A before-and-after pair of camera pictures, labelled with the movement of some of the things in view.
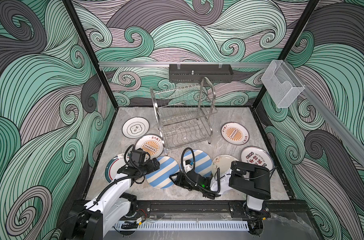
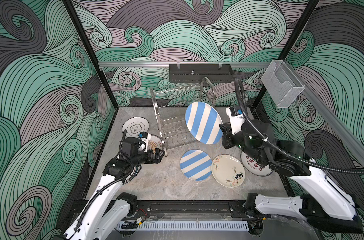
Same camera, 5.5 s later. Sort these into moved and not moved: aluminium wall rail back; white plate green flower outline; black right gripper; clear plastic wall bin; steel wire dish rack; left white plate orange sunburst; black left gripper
Moved: black right gripper; black left gripper
Not moved: aluminium wall rail back; steel wire dish rack; clear plastic wall bin; left white plate orange sunburst; white plate green flower outline
